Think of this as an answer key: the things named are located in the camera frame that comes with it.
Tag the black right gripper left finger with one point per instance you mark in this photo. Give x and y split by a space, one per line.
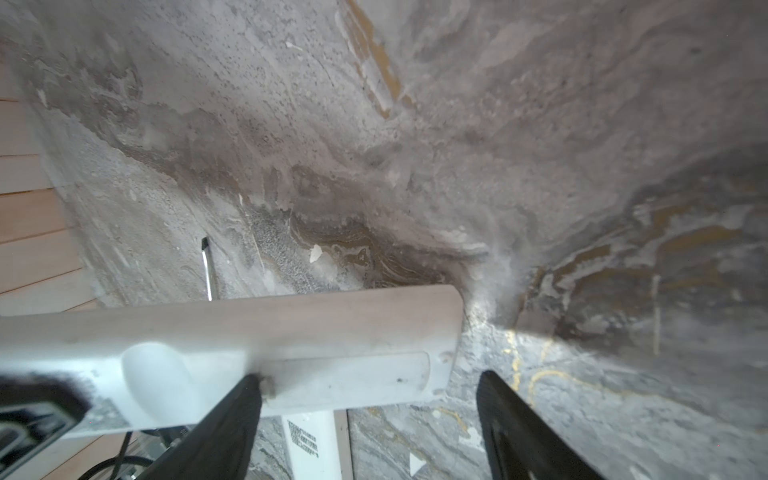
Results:
220 446

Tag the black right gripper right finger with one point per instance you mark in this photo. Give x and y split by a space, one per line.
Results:
518 443

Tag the orange handled screwdriver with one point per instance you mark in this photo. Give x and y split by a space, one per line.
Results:
210 280

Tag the short white remote control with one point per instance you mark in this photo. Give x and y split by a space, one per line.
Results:
318 445

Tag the long white remote control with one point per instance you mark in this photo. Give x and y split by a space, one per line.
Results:
159 366

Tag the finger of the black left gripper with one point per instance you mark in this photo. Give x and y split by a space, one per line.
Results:
36 411

